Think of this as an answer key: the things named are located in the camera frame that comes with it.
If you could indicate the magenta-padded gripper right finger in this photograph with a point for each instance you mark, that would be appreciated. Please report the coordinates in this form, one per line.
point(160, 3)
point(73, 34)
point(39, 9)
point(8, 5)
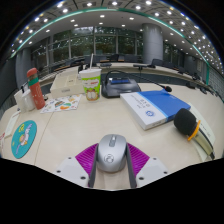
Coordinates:
point(151, 170)

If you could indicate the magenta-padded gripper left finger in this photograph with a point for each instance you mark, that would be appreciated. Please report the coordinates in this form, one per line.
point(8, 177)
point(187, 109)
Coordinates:
point(70, 170)

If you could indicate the silver computer mouse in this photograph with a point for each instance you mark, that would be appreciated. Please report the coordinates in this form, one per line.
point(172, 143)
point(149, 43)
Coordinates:
point(111, 153)

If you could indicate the round teal cartoon mouse pad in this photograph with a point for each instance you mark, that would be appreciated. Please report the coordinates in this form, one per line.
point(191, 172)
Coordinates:
point(24, 139)

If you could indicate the black handheld microphone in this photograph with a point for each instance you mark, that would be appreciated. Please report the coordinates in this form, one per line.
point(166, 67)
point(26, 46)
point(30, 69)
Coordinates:
point(185, 121)

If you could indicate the blue and white book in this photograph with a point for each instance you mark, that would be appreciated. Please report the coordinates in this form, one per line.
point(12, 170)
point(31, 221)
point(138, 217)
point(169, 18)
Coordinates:
point(150, 106)

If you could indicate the colourful sticker sheet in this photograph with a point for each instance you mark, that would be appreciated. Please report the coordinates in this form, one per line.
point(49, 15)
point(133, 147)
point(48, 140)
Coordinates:
point(61, 104)

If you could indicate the pale yellow booklet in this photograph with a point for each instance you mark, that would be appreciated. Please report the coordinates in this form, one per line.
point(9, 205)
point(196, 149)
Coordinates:
point(206, 128)

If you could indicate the red and white leaflet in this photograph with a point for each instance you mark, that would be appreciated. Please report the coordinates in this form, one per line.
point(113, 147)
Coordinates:
point(2, 143)

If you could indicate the white lidded ceramic mug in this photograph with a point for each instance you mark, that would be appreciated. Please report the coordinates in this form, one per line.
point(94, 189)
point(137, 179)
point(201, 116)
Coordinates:
point(29, 100)

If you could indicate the white paper cup stack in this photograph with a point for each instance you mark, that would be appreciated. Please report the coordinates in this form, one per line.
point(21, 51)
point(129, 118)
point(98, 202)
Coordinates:
point(19, 101)

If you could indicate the white cardboard box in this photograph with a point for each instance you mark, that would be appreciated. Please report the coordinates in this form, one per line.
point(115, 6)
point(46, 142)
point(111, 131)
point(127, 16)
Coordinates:
point(66, 83)

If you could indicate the orange-red bottle with green band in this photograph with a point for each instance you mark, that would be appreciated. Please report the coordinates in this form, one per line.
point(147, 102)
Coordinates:
point(36, 90)

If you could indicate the printed paper cup with straw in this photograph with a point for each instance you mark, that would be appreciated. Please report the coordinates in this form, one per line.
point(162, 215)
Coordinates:
point(90, 85)

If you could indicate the black desk microphone console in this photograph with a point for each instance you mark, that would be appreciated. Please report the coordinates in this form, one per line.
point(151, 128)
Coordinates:
point(120, 88)

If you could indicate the long curved conference desk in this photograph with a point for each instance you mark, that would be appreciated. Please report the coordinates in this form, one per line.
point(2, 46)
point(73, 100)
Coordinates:
point(150, 69)

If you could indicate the dark office chairs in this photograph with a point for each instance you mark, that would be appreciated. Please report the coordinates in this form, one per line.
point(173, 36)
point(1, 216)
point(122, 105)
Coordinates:
point(156, 62)

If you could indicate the ceiling lights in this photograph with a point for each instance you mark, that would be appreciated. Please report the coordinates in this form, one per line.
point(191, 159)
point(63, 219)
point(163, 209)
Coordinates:
point(101, 16)

